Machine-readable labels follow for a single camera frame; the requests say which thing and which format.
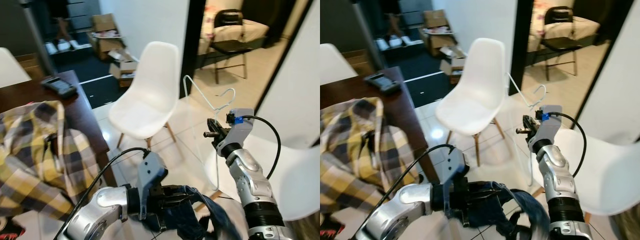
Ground white wire hanger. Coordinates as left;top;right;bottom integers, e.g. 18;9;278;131
181;75;237;193
506;72;548;188

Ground blue denim shorts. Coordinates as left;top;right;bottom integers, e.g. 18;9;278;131
160;184;243;240
470;181;548;240

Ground yellow grey plaid shirt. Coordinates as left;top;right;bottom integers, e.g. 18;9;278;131
320;97;421;213
0;100;103;221

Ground white plastic shell chair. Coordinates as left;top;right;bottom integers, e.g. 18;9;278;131
202;134;321;223
108;41;182;151
320;43;358;86
0;47;32;90
530;127;640;218
435;37;507;168

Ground black folding chair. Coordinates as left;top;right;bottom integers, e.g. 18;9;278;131
209;9;253;85
539;6;581;81

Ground cream bed with floral pillow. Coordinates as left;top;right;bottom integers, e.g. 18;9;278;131
530;0;601;48
199;0;273;53

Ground large brown cardboard box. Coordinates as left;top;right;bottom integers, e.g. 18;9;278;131
422;10;453;53
90;14;123;58

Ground grey handheld controller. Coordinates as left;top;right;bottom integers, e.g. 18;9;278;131
362;72;402;96
40;75;79;99

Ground person in black shorts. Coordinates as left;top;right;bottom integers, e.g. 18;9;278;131
47;0;73;43
382;0;403;38

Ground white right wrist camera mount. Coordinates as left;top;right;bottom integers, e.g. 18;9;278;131
226;109;256;147
536;105;563;143

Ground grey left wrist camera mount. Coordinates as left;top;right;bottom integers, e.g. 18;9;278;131
442;145;471;216
137;150;168;221

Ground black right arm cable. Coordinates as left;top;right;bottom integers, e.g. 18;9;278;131
542;111;588;178
234;115;282;181

